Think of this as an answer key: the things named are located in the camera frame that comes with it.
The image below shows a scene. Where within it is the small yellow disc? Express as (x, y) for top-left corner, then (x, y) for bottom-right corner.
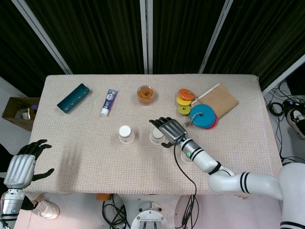
(176, 96), (193, 107)

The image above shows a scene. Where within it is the clear jar of rubber bands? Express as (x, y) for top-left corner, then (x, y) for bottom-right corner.
(137, 85), (155, 105)

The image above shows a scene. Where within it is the brown kraft notebook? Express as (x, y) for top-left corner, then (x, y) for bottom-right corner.
(191, 83), (239, 120)

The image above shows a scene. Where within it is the twisted twine string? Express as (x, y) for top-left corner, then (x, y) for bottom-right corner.
(184, 112), (203, 127)

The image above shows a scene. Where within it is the beige woven tablecloth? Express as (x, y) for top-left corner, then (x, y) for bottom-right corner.
(23, 74), (284, 197)

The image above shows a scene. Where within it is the small green disc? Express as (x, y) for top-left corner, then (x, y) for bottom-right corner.
(176, 104), (192, 116)

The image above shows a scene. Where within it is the large red disc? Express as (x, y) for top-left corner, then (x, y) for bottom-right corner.
(204, 116), (219, 130)

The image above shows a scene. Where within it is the black floor cable bundle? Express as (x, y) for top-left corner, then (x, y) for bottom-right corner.
(102, 195), (131, 229)
(268, 80), (305, 118)

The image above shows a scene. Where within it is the white paper cup blue logo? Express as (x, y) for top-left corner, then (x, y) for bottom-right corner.
(118, 125), (135, 144)
(180, 150), (195, 165)
(149, 127), (165, 145)

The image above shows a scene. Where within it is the black and white sneaker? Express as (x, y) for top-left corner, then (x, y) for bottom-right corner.
(286, 108), (305, 140)

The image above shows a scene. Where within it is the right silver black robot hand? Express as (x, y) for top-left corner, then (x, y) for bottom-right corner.
(149, 116), (188, 148)

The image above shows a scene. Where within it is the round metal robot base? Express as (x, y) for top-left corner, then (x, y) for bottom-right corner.
(130, 199), (169, 229)

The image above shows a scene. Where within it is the large light blue disc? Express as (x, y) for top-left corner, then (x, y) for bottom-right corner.
(190, 104), (216, 128)

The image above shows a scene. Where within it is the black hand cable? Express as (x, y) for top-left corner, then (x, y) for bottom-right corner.
(173, 142), (199, 229)

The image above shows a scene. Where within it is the teal plastic tray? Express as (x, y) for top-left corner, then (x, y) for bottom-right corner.
(56, 83), (91, 114)

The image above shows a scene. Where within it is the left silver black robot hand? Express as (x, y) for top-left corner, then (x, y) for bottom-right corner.
(3, 139), (55, 190)

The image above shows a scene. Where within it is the open cardboard box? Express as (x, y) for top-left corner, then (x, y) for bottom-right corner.
(1, 96), (41, 132)

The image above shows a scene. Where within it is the white partition post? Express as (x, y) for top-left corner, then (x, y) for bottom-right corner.
(261, 53), (305, 94)
(10, 0), (73, 75)
(198, 0), (234, 74)
(139, 0), (154, 74)

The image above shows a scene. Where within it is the purple toothpaste tube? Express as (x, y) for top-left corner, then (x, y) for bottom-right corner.
(100, 89), (119, 117)

